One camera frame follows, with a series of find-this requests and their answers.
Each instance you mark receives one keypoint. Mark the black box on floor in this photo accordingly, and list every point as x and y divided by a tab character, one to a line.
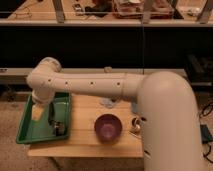
206	136

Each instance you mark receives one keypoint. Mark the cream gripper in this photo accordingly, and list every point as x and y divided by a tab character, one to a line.
37	112

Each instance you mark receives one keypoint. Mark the wooden table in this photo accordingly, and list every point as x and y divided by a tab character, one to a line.
126	154

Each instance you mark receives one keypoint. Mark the black handled brush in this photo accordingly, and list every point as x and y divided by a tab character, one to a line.
58	127

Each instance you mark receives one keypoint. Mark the small metal cup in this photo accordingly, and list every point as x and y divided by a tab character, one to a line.
136	128

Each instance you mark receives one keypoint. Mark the blue grey cloth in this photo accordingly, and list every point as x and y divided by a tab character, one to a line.
108	103

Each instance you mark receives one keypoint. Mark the light blue cup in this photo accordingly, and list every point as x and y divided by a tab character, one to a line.
134	108

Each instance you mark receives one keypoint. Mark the green plastic tray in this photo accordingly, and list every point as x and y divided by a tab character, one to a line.
30	131

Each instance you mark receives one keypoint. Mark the metal spoon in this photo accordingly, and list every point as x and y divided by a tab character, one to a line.
135	135

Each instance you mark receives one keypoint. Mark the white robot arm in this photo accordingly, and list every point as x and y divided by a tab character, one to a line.
171	132

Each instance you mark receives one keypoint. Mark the purple bowl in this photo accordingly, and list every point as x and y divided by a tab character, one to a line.
108	128

